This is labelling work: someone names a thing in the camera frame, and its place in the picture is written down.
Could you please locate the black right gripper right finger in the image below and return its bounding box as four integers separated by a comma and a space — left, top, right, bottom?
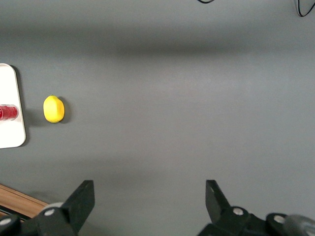
205, 179, 251, 236

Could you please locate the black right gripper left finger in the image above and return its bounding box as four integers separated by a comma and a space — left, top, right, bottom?
34, 180, 95, 236

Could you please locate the white rectangular tray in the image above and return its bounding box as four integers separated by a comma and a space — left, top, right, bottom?
0, 63, 27, 149

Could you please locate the yellow lemon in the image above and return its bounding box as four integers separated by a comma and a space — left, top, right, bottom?
43, 95, 65, 124

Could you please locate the red transparent plastic cup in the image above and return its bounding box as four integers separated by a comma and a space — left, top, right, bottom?
0, 104, 20, 121

